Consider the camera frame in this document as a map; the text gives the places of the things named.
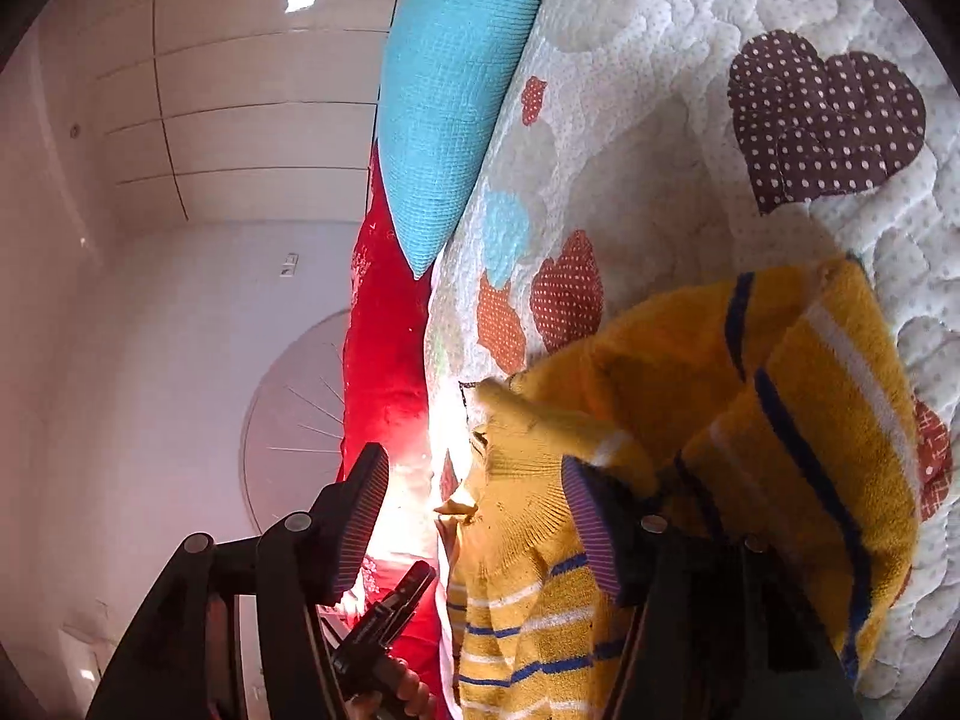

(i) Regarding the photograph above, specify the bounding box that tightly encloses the white glossy wardrobe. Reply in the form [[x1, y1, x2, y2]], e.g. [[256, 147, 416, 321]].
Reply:
[[45, 0, 413, 226]]

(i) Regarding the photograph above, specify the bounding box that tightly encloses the blue textured pillow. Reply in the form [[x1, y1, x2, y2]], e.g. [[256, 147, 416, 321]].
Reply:
[[375, 0, 547, 280]]

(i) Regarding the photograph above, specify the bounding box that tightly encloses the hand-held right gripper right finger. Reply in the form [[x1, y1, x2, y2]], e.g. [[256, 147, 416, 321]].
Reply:
[[561, 456, 863, 720]]

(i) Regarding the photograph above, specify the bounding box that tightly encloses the red bed sheet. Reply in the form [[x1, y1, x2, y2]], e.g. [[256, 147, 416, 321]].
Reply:
[[339, 142, 440, 485]]

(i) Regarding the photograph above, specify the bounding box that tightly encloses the yellow striped knit sweater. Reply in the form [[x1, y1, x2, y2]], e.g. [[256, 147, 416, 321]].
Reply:
[[433, 253, 922, 720]]

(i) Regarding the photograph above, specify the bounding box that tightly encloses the white patchwork quilt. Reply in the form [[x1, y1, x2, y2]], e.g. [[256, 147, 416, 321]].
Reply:
[[424, 0, 957, 720]]

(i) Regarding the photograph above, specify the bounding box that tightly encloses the person's left hand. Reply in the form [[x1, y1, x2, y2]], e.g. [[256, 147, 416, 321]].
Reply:
[[346, 656, 437, 720]]

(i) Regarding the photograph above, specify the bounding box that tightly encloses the red embroidered pillow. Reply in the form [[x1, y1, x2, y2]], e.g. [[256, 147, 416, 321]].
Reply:
[[330, 551, 455, 720]]

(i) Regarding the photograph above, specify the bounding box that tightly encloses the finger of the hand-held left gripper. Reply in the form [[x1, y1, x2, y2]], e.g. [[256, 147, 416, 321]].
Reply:
[[351, 561, 438, 651]]

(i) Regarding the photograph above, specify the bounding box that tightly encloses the white round headboard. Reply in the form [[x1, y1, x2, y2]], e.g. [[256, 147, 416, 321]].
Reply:
[[238, 307, 353, 537]]

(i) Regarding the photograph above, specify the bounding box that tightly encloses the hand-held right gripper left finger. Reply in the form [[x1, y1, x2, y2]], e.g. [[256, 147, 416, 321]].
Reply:
[[86, 444, 391, 720]]

